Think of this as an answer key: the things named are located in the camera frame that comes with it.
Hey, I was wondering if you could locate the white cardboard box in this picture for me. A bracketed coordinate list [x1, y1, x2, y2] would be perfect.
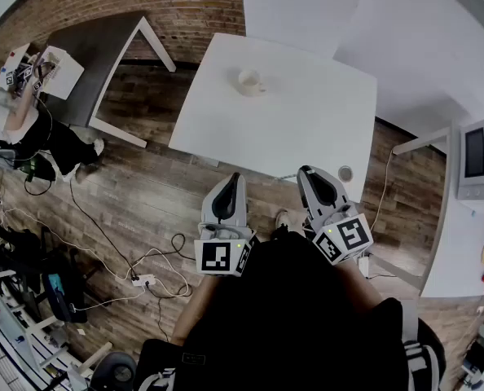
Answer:
[33, 45, 86, 101]

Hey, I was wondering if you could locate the black floor equipment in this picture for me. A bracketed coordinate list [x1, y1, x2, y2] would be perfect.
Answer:
[18, 152, 58, 183]

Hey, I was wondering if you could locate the grey table with white legs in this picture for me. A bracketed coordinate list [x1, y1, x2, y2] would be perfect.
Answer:
[45, 11, 177, 149]

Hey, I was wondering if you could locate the grey device with dark screen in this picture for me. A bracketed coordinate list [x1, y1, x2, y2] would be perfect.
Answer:
[456, 118, 484, 202]

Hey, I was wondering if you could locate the white desk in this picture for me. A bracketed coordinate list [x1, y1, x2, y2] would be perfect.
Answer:
[391, 116, 484, 300]

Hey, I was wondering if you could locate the person's white shoe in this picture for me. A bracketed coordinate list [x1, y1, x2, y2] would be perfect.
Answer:
[274, 209, 291, 232]

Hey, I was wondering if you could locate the grey shoulder strap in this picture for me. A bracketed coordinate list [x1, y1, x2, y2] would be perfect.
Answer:
[137, 366, 177, 391]
[402, 339, 439, 391]

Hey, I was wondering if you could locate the person's right forearm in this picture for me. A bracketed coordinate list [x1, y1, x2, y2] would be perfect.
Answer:
[334, 257, 392, 313]

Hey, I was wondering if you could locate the pale wooden stick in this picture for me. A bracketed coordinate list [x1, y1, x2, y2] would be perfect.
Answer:
[77, 341, 114, 373]

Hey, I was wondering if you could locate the person's left forearm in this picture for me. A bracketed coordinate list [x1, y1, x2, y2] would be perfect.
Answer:
[170, 274, 223, 346]

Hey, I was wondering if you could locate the person's black clothing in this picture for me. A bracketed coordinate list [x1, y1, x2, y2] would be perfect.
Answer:
[134, 225, 447, 391]

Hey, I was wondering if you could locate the looped black cable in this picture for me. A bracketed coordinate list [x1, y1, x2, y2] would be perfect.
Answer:
[134, 233, 197, 279]

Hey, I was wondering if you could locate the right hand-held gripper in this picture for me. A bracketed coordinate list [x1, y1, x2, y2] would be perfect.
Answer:
[297, 165, 375, 266]

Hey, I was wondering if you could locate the looped white cable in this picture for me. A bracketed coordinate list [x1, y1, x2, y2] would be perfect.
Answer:
[73, 247, 191, 313]

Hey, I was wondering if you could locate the white metal rack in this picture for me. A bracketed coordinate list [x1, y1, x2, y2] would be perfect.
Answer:
[0, 270, 70, 391]

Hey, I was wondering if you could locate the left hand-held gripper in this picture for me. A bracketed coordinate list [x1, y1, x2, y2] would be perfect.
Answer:
[193, 172, 261, 279]

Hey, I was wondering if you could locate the long black floor cable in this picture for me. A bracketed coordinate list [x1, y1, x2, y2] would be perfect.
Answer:
[68, 176, 139, 279]

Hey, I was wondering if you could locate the beige hanging cable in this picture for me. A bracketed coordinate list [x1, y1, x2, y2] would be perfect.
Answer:
[369, 147, 394, 232]

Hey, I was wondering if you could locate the white cup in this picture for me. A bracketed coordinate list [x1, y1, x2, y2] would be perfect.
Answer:
[237, 68, 268, 98]

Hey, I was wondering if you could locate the long white floor cable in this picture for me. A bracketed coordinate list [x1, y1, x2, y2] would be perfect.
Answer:
[0, 201, 135, 283]

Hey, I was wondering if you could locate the black office chair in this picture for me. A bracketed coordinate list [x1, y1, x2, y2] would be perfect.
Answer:
[0, 217, 90, 326]

